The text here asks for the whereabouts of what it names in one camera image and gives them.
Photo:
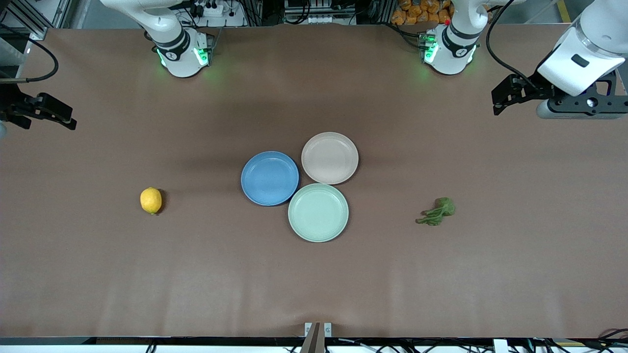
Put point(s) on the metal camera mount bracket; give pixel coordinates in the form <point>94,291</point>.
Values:
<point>318,336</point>

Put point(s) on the white power strip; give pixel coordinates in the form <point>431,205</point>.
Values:
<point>210,9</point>

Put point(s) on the blue round plate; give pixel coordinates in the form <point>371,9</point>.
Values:
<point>270,178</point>

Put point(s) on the pale pink round plate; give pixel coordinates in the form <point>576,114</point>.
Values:
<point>329,158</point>

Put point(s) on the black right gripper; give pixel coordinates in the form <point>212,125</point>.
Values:
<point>11,108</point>

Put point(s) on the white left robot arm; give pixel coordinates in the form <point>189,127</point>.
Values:
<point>451,54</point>

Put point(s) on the mint green round plate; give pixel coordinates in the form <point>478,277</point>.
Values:
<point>318,212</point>

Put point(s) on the aluminium frame profile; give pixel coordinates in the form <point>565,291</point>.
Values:
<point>29,17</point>

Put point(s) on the bag of orange fruits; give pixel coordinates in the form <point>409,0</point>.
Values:
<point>417,11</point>

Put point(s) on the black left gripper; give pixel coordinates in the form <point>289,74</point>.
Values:
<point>531,89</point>

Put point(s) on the green lettuce leaf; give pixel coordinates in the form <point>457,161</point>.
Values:
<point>441,210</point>

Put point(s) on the brown table cover sheet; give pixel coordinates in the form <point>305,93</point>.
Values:
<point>314,284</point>

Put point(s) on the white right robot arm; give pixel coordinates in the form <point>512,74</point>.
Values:
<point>179,54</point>

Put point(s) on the yellow lemon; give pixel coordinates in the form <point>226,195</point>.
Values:
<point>150,200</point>

